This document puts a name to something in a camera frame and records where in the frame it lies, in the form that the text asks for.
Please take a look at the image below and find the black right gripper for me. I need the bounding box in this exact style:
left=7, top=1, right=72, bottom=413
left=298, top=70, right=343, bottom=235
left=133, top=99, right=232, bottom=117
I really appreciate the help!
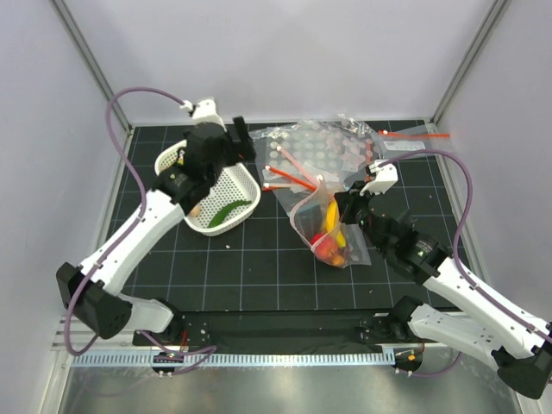
left=335, top=180, right=388, bottom=254

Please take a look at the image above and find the yellow toy banana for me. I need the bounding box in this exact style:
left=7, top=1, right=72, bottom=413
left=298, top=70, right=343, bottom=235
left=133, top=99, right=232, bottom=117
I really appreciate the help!
left=323, top=199, right=347, bottom=248

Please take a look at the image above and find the orange maroon toy steak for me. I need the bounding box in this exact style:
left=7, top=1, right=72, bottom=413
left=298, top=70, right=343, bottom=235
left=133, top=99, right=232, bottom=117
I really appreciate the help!
left=329, top=254, right=347, bottom=268

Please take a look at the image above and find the red toy strawberry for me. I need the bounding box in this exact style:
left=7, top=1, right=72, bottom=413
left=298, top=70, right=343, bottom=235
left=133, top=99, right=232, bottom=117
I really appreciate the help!
left=310, top=233, right=339, bottom=260

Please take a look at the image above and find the pink zipper clear bag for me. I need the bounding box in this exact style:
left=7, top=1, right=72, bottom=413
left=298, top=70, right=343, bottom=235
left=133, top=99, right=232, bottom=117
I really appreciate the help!
left=290, top=174, right=372, bottom=268

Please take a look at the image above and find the green toy chili pepper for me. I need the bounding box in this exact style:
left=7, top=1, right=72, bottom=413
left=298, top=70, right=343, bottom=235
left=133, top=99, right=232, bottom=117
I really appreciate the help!
left=208, top=200, right=252, bottom=229

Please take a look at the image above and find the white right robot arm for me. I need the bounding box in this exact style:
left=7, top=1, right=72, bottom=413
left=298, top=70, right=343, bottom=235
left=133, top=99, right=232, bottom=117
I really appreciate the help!
left=331, top=148, right=551, bottom=399

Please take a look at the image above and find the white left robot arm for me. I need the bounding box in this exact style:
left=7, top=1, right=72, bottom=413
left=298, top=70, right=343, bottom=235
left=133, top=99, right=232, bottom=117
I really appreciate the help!
left=56, top=116, right=260, bottom=345

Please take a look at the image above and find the orange zipper clear bag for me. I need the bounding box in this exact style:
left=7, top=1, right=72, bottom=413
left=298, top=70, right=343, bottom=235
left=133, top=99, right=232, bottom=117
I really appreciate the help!
left=258, top=143, right=377, bottom=192

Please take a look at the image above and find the far labelled orange zip bag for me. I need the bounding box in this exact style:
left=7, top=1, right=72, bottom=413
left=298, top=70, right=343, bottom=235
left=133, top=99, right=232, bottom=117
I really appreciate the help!
left=371, top=122, right=454, bottom=160

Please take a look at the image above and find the pink dotted zip bag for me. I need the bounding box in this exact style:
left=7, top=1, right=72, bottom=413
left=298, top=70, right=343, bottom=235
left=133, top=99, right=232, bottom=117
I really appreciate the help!
left=250, top=114, right=380, bottom=186

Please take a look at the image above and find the white perforated plastic basket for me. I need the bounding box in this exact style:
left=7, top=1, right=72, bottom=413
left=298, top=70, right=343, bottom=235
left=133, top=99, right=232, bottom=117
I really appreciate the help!
left=141, top=143, right=261, bottom=239

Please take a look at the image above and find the black cutting mat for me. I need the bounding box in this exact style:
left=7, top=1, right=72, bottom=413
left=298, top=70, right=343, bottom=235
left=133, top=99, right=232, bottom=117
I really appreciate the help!
left=107, top=126, right=456, bottom=311

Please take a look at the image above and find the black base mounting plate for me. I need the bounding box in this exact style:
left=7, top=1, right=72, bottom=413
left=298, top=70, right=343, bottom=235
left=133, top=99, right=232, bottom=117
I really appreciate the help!
left=150, top=310, right=421, bottom=355

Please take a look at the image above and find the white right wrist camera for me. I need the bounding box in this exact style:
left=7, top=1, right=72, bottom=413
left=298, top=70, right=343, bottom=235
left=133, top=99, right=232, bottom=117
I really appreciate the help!
left=361, top=160, right=398, bottom=195

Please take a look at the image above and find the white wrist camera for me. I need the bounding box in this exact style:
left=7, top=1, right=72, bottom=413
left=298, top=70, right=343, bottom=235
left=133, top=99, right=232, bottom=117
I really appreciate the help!
left=361, top=160, right=398, bottom=195
left=179, top=97, right=223, bottom=126

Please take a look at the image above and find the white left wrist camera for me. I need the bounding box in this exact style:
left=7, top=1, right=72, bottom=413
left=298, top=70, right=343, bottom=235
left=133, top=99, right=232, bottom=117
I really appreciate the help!
left=179, top=97, right=223, bottom=126

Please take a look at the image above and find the slotted metal cable duct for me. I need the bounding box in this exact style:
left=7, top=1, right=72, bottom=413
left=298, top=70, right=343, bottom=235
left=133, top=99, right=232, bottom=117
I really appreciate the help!
left=72, top=348, right=395, bottom=367

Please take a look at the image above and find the left aluminium frame post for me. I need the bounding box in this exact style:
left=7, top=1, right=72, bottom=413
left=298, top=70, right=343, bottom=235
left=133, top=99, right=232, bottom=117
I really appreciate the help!
left=47, top=0, right=133, bottom=135

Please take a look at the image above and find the aluminium frame post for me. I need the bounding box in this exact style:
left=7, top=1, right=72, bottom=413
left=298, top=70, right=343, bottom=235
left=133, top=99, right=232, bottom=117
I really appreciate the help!
left=47, top=0, right=133, bottom=135
left=430, top=0, right=511, bottom=125

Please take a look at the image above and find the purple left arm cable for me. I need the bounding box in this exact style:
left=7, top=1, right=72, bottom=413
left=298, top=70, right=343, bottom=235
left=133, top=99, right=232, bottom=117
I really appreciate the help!
left=64, top=86, right=216, bottom=376

